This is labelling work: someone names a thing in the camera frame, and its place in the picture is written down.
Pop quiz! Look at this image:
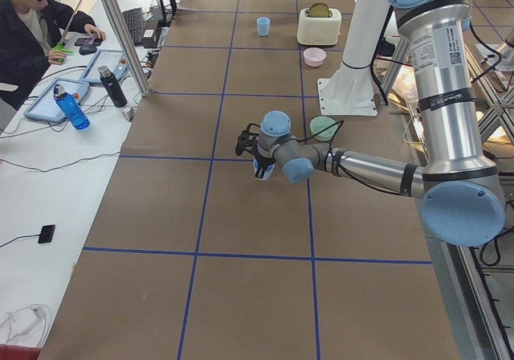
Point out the light blue plastic cup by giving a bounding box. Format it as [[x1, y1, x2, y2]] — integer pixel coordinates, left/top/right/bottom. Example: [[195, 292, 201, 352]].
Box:
[[256, 16, 271, 37]]

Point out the green bowl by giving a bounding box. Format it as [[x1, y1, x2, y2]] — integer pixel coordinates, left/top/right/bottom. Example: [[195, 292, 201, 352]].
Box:
[[309, 116, 338, 142]]

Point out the pink bowl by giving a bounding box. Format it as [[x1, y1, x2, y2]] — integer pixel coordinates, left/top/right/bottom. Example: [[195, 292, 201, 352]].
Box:
[[303, 47, 326, 68]]

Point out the cream toaster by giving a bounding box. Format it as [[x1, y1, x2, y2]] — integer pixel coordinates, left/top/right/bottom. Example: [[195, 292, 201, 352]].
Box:
[[296, 8, 342, 46]]

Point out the black thermos bottle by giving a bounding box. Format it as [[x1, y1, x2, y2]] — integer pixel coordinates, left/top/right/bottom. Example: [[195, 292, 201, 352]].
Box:
[[98, 66, 128, 108]]

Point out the crumpled clear plastic bag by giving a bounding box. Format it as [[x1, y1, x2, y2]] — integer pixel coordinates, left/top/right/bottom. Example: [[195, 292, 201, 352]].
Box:
[[388, 65, 419, 115]]

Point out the bread slice in toaster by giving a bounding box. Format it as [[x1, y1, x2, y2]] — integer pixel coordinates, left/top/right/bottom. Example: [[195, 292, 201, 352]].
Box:
[[308, 2, 331, 18]]

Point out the far teach pendant tablet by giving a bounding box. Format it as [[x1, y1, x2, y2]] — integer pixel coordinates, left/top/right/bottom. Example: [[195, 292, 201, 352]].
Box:
[[80, 50, 128, 86]]

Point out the teach pendant tablet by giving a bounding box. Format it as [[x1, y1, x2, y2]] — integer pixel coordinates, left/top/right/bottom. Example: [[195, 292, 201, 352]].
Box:
[[24, 77, 90, 124], [80, 50, 128, 86]]

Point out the black keyboard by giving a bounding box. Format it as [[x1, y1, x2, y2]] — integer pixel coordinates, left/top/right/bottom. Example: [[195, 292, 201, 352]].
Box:
[[121, 7, 144, 46]]

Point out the blue water bottle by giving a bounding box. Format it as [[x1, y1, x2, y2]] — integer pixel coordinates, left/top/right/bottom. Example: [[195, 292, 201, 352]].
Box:
[[53, 83, 90, 130]]

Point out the black computer mouse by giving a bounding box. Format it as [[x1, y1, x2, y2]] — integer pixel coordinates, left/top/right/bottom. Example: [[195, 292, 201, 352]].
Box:
[[79, 44, 98, 55]]

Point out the smartphone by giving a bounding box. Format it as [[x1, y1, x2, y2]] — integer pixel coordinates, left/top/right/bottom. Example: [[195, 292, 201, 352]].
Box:
[[74, 37, 102, 47]]

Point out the small black box device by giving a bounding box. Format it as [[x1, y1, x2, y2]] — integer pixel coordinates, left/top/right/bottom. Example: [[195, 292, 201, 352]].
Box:
[[38, 224, 55, 244]]

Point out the near teach pendant tablet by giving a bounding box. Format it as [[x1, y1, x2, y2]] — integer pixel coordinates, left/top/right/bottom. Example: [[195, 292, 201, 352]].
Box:
[[24, 77, 90, 124]]

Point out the seated person black jacket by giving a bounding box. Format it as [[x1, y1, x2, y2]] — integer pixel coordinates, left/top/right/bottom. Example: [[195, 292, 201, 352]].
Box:
[[1, 0, 105, 110]]

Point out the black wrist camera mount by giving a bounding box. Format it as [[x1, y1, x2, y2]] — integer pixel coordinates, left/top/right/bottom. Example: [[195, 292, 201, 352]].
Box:
[[235, 123, 260, 157]]

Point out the aluminium frame post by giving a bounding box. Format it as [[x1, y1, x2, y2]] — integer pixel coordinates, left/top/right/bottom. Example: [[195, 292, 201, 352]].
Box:
[[101, 0, 150, 97]]

